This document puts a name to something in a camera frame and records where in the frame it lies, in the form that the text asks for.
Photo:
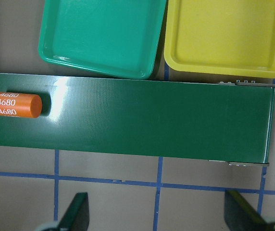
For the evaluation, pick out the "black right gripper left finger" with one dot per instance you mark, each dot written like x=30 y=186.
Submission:
x=76 y=217

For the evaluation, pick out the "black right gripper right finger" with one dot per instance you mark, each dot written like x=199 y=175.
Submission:
x=239 y=215

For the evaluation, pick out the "orange cylinder labelled 4680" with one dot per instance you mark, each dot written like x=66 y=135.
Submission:
x=20 y=105

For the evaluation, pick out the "green conveyor belt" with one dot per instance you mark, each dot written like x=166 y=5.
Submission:
x=219 y=122

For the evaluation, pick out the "yellow tray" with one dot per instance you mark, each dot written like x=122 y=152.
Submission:
x=225 y=37

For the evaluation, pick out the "green tray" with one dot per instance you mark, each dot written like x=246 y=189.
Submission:
x=117 y=38

